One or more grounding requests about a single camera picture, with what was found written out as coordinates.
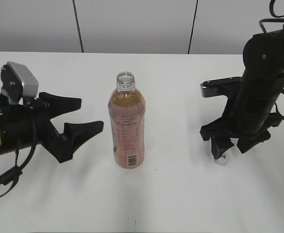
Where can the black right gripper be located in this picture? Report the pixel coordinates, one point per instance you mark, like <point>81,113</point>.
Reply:
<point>250,127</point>

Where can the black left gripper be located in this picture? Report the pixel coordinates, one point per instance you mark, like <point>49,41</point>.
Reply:
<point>29,124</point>

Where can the white bottle cap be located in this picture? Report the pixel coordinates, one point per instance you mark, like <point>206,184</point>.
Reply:
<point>222,161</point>

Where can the pink label tea bottle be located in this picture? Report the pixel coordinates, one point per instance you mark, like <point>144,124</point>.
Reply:
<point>127,109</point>

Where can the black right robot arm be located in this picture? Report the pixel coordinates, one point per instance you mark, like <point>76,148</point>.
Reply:
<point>263,79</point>

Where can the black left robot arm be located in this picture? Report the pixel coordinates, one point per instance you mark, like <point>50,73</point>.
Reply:
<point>21,125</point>

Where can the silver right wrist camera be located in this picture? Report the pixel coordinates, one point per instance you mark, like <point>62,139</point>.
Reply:
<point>220,87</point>

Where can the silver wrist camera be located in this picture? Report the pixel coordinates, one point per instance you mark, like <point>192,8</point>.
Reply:
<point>18,83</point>
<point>220,87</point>

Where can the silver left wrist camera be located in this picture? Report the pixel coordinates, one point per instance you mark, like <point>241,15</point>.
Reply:
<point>18,83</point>

